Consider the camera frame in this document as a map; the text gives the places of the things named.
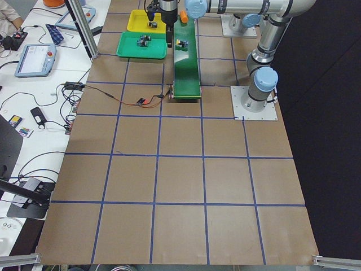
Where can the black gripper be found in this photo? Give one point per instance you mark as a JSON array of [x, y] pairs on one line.
[[169, 13]]

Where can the plain orange cylinder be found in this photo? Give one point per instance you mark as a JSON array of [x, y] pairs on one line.
[[183, 16]]

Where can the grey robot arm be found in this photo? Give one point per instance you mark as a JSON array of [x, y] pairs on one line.
[[195, 9], [263, 77]]

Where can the yellow plastic tray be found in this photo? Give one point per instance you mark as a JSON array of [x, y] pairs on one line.
[[138, 22]]

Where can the green plastic tray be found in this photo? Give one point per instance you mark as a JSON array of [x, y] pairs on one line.
[[127, 46]]

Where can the green conveyor belt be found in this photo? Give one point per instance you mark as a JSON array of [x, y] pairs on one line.
[[186, 83]]

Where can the black sensor circuit board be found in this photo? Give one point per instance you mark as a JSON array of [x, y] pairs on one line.
[[142, 101]]

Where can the blue plaid cloth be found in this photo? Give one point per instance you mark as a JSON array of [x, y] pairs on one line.
[[55, 34]]

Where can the teach pendant tablet near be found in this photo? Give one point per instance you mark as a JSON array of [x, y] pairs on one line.
[[36, 60]]

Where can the black phone device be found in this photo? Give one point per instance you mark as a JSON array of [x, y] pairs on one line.
[[38, 116]]

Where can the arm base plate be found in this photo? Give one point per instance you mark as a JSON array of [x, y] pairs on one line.
[[245, 108], [240, 26]]

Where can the aluminium frame post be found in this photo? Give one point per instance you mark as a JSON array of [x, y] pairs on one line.
[[82, 26]]

